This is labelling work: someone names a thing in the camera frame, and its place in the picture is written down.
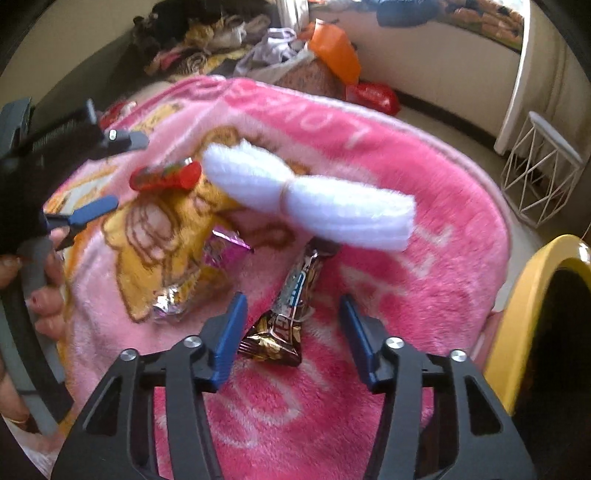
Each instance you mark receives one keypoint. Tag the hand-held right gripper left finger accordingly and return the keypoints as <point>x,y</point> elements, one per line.
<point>228,337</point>

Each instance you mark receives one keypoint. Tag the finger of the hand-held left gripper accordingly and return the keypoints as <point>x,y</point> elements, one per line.
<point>92,210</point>
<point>122,139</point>

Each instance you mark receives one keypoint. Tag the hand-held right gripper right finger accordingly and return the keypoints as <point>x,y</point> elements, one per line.
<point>360,341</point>

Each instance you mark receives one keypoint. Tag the dark brown snack wrapper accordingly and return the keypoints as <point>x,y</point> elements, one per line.
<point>272,339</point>

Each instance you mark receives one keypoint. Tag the red snack wrapper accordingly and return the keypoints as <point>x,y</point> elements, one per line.
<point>161,177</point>

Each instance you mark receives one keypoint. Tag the white foam net bundle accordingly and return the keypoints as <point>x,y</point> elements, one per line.
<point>304,203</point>

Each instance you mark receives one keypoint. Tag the yellow trash bin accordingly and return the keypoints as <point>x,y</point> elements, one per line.
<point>521,300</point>

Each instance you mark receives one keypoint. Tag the person's left forearm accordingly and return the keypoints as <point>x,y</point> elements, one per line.
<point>7,392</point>

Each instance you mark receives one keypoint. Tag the person's left hand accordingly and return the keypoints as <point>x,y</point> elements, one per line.
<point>46,318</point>

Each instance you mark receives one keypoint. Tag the red cloth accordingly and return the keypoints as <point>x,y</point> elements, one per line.
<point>117,113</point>

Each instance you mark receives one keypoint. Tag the yellow foil snack wrapper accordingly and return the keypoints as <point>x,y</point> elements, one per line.
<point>203,272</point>

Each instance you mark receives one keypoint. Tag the silver brown snack wrapper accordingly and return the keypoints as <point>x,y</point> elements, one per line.
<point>302,277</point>

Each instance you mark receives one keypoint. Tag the pile of clothes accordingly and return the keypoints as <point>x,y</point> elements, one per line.
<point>198,41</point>

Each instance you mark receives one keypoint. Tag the pink printed blanket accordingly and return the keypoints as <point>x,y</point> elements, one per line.
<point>369,184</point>

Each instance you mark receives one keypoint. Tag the lavender garment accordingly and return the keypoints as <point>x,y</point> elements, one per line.
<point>272,50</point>

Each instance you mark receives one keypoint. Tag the floral fabric basket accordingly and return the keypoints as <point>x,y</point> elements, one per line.
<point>314,78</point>

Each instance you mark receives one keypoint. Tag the orange bag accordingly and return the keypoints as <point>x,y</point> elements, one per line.
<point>334,50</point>

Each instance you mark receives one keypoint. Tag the red plastic bag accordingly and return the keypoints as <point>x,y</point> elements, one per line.
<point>374,97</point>

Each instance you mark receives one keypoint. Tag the dark jacket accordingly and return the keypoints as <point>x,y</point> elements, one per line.
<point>406,11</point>

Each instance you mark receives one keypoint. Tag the wide cream curtain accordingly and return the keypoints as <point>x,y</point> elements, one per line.
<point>531,69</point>

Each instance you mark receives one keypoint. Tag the orange patterned blanket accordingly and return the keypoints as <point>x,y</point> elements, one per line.
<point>485,18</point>

